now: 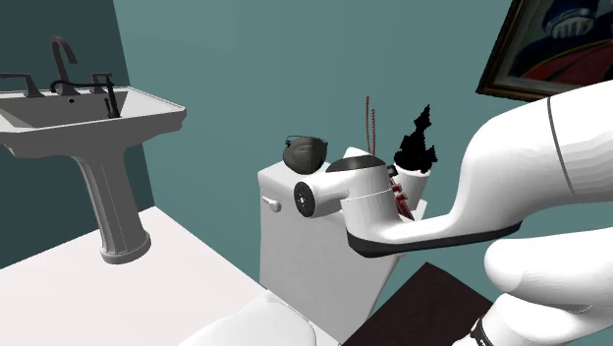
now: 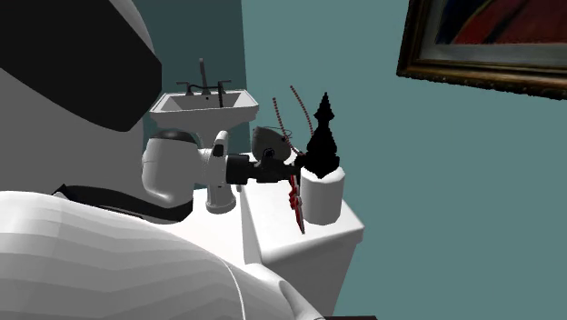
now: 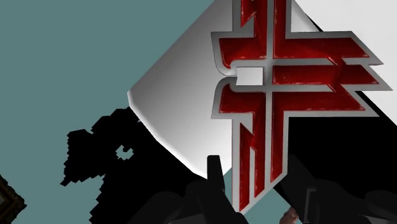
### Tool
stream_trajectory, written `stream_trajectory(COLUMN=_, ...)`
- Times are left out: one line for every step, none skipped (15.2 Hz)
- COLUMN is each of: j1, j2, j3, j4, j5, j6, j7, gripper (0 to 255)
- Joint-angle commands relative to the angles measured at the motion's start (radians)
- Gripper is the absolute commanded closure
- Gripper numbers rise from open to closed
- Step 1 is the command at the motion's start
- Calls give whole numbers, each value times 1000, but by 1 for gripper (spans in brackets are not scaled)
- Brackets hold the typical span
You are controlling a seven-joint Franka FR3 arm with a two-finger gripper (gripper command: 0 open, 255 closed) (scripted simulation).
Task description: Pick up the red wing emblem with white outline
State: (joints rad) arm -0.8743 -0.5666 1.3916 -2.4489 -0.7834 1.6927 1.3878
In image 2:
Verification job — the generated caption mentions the grey rounded object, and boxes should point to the grey rounded object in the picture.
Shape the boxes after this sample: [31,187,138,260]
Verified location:
[251,125,294,164]

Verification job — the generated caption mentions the white pot with black plant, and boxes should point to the white pot with black plant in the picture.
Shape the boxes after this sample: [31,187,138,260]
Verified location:
[299,91,347,226]

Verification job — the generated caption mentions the white toilet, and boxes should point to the white toilet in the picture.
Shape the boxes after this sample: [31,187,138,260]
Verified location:
[170,152,365,318]

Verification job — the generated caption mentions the red beaded string ornament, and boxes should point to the red beaded string ornament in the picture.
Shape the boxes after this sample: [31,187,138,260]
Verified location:
[271,85,316,235]

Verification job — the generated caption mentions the white pedestal sink, black faucet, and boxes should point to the white pedestal sink, black faucet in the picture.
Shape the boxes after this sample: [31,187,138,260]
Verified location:
[149,57,261,215]

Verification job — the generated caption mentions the framed wall picture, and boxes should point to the framed wall picture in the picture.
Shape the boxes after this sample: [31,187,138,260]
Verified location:
[395,0,567,101]

